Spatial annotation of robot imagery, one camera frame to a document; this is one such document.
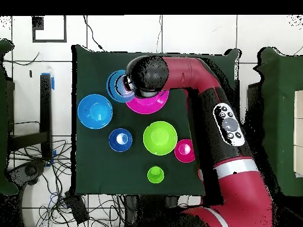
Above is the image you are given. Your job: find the small light blue bowl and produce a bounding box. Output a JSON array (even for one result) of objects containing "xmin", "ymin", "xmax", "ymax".
[{"xmin": 106, "ymin": 69, "xmax": 136, "ymax": 104}]

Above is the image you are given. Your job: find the large pink bowl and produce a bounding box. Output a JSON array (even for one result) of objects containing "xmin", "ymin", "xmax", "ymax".
[{"xmin": 125, "ymin": 89, "xmax": 170, "ymax": 115}]

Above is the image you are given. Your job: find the large light blue bowl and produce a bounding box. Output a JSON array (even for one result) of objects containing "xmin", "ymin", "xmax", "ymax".
[{"xmin": 77, "ymin": 93, "xmax": 114, "ymax": 130}]

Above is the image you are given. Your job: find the dark blue bowl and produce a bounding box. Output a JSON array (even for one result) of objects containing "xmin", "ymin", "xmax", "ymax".
[{"xmin": 108, "ymin": 128, "xmax": 133, "ymax": 153}]

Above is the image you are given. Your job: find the lime green bowl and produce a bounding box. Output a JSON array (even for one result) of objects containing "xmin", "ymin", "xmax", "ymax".
[{"xmin": 143, "ymin": 121, "xmax": 178, "ymax": 156}]

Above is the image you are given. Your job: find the dark green tablecloth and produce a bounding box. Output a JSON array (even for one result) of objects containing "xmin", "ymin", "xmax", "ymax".
[{"xmin": 71, "ymin": 44, "xmax": 241, "ymax": 198}]

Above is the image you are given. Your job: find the black stand with blue tape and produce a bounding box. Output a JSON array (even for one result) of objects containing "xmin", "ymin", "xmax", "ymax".
[{"xmin": 7, "ymin": 72, "xmax": 56, "ymax": 167}]

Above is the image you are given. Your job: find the small pink bowl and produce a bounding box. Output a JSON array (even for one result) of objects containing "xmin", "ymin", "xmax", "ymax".
[{"xmin": 174, "ymin": 138, "xmax": 196, "ymax": 164}]

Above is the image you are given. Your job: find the green cup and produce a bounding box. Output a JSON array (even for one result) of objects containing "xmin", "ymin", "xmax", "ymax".
[{"xmin": 147, "ymin": 165, "xmax": 165, "ymax": 184}]

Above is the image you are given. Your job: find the green cloth covered side table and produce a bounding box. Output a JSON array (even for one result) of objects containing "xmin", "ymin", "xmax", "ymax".
[
  {"xmin": 253, "ymin": 47, "xmax": 303, "ymax": 197},
  {"xmin": 0, "ymin": 38, "xmax": 19, "ymax": 196}
]

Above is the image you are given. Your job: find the black power brick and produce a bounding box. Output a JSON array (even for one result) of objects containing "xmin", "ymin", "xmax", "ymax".
[{"xmin": 65, "ymin": 191, "xmax": 90, "ymax": 224}]

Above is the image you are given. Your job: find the black floor cable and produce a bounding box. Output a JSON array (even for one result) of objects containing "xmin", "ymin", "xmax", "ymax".
[{"xmin": 82, "ymin": 15, "xmax": 106, "ymax": 51}]

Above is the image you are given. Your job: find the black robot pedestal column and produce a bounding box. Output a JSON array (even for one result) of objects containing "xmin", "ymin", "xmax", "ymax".
[{"xmin": 124, "ymin": 194, "xmax": 183, "ymax": 227}]

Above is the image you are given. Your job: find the black pedestal foot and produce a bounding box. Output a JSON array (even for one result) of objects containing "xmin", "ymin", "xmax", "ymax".
[{"xmin": 5, "ymin": 160, "xmax": 47, "ymax": 187}]

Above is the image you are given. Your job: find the tangle of black cables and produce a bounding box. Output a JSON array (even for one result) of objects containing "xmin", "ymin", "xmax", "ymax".
[{"xmin": 9, "ymin": 139, "xmax": 125, "ymax": 227}]

